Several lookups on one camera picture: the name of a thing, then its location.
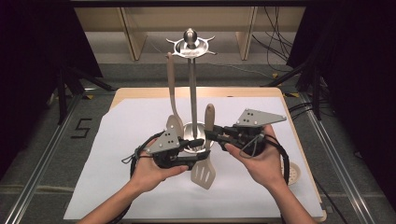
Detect metal utensil stand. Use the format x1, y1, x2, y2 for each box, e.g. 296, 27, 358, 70
165, 27, 218, 155

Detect light wooden shelf unit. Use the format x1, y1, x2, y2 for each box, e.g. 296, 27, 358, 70
74, 7, 306, 62

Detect white paper sheet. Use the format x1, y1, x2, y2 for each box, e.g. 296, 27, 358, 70
64, 96, 325, 220

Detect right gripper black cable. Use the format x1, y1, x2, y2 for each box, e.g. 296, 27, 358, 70
239, 133, 347, 224

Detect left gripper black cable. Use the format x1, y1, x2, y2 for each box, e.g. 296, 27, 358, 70
106, 130, 166, 224

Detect beige slotted silicone turner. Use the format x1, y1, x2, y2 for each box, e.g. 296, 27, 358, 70
190, 103, 218, 190

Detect aluminium floor rail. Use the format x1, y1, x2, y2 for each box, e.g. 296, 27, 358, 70
300, 92, 387, 224
3, 92, 82, 224

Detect black cables beside table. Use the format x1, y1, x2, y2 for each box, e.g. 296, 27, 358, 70
288, 99, 316, 121

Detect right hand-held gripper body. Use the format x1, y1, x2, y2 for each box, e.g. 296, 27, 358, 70
228, 107, 288, 158

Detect person's left hand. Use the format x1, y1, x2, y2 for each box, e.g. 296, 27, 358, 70
129, 138, 190, 194

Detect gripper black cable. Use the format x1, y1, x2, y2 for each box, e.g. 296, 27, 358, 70
239, 133, 347, 224
106, 130, 166, 224

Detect person's right hand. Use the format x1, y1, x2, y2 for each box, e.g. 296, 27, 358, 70
223, 124, 290, 191

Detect beige silicone spoon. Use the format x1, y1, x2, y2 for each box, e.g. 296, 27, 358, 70
165, 51, 185, 139

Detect bundle of black floor cables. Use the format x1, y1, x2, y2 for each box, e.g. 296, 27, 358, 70
251, 7, 300, 73

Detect black tripod stand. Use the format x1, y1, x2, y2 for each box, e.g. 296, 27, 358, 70
55, 66, 116, 125
261, 62, 323, 120

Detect thin white floor cable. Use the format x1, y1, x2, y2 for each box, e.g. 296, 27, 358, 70
202, 61, 275, 79

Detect black curtain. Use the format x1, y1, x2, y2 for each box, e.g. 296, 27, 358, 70
0, 0, 104, 181
286, 0, 396, 206

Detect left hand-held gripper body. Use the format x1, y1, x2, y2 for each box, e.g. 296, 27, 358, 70
144, 126, 190, 171

